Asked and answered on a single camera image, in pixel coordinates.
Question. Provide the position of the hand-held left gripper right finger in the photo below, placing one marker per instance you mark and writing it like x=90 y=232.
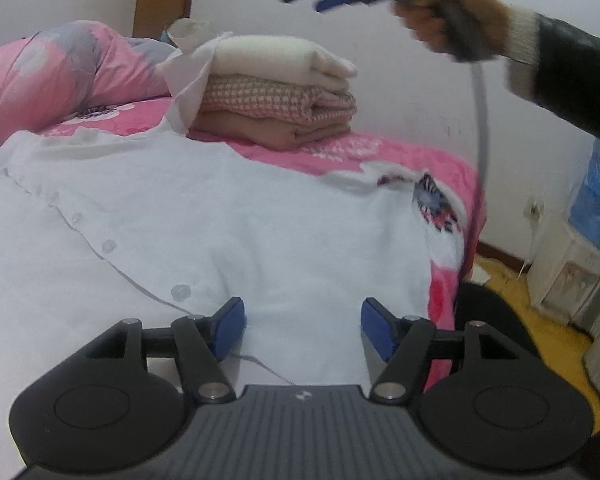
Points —
x=377 y=327

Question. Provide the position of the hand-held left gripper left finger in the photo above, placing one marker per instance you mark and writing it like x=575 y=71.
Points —
x=230 y=322

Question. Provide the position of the white button shirt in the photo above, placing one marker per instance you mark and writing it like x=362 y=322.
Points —
x=205 y=220

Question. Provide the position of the person's right forearm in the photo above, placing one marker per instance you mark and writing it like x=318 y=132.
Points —
x=570 y=75

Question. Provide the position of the person's right hand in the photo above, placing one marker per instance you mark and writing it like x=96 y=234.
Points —
x=480 y=10

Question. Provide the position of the person's black trousers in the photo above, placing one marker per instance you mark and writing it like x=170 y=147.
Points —
x=495 y=315

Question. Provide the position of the blue face mask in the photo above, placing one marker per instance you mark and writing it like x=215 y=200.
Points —
x=167 y=37

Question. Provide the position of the beige folded cloth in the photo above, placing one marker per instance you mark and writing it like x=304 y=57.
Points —
x=260 y=132

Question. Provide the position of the pink floral bed blanket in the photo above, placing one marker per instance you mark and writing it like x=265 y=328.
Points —
x=330 y=155

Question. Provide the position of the white water dispenser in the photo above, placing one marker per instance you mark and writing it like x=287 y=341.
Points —
x=565 y=270

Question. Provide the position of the blue water bottle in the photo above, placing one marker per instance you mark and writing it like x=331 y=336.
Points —
x=597 y=195

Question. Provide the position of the pink grey floral duvet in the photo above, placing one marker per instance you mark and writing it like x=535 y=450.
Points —
x=55 y=75

